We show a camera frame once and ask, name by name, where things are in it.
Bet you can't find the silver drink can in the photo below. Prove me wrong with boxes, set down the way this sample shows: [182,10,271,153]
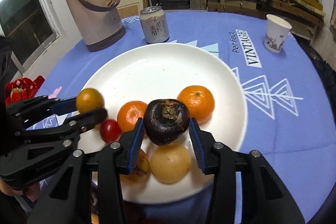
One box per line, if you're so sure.
[139,6,170,44]

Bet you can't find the small yellow orange back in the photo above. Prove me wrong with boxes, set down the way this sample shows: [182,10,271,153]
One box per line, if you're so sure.
[75,88,105,113]

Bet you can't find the white oval plate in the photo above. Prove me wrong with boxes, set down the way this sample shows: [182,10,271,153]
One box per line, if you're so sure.
[78,43,248,204]

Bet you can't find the yellow pear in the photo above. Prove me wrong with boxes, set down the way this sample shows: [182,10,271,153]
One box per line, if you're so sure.
[150,144,191,184]

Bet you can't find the window with grey frame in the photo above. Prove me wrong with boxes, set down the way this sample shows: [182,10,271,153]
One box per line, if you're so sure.
[1,0,61,77]

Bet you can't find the red cherry tomato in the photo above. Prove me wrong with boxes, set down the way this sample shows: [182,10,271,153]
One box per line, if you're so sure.
[99,119,122,143]

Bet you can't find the red fabric item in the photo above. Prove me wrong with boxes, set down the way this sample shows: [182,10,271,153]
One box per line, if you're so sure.
[5,76,45,106]

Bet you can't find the white paper cup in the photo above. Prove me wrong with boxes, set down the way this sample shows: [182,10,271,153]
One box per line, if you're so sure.
[264,14,292,53]

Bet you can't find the dark mangosteen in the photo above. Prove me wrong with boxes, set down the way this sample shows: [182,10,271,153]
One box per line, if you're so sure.
[143,99,190,146]

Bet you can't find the person left hand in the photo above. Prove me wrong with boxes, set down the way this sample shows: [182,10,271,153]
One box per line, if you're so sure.
[0,178,41,202]

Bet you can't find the large orange mandarin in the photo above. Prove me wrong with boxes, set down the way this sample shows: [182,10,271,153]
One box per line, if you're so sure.
[177,85,215,124]

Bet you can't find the striped tan small melon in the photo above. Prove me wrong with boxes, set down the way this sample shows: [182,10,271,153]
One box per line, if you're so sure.
[120,149,150,183]

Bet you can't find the small orange mandarin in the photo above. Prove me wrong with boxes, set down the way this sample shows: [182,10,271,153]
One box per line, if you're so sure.
[117,101,147,133]

